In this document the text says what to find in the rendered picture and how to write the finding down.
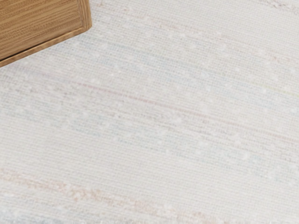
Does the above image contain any wooden drawer cabinet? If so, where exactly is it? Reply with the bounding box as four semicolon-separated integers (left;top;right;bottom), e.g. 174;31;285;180
0;0;93;68

